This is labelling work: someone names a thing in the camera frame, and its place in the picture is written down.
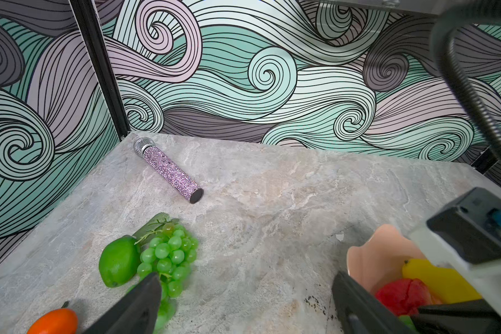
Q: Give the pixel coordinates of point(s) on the green fake lime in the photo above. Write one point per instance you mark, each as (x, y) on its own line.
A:
(119, 261)

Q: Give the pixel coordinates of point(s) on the purple sprinkle tube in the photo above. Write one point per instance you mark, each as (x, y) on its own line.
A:
(145, 147)

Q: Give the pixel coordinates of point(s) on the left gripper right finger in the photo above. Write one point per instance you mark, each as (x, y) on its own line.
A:
(359, 312)

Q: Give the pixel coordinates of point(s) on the yellow fake lemon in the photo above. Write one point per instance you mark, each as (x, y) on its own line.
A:
(447, 284)

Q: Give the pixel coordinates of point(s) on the pink wavy fruit bowl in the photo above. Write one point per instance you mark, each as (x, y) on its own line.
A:
(380, 260)

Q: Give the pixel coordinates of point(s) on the green fake grape bunch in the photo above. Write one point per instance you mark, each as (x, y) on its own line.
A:
(168, 250)

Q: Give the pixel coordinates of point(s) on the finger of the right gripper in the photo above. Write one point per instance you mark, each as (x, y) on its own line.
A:
(471, 317)

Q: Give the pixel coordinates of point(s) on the orange fake tangerine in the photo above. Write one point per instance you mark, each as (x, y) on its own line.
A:
(62, 320)

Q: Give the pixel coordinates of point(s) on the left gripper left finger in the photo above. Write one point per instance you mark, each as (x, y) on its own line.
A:
(136, 312)

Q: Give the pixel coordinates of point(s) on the red fake apple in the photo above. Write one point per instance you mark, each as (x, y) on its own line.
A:
(405, 296)

